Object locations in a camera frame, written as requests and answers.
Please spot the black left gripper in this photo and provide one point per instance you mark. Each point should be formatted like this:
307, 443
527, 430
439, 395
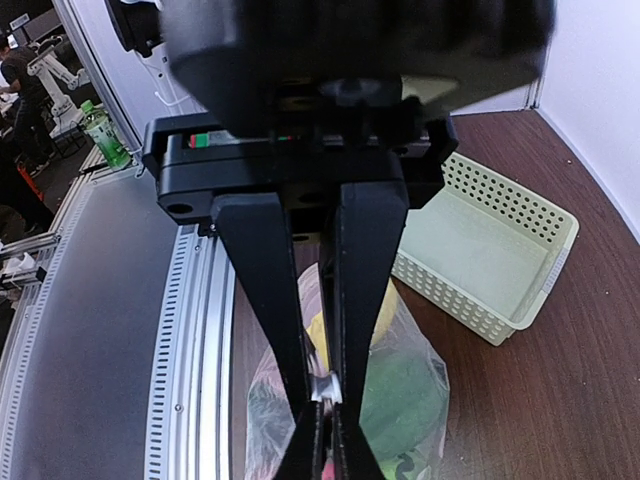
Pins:
204, 175

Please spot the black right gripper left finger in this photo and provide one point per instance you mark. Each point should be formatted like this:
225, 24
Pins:
303, 459

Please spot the clear zip top bag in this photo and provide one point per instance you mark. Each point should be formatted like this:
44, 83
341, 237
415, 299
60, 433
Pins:
271, 424

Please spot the yellow toy corn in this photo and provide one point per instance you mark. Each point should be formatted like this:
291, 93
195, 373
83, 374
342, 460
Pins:
316, 330

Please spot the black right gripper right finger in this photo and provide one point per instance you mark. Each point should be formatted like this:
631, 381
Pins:
352, 456

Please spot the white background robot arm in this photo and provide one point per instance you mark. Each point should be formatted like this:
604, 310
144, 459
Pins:
66, 114

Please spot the aluminium front frame rail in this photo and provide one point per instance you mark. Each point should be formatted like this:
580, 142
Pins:
111, 366

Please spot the green toy bell pepper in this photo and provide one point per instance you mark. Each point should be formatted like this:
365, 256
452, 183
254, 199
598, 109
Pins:
404, 398

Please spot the person in dark clothes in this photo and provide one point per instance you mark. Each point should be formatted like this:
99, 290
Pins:
30, 131

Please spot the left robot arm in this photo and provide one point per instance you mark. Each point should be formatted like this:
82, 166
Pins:
325, 121

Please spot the right aluminium corner post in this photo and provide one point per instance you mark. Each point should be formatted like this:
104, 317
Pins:
534, 94

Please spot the green plastic basket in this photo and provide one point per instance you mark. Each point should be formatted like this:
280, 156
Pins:
485, 249

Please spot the green drink bottle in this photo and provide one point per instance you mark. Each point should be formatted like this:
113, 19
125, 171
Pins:
97, 124

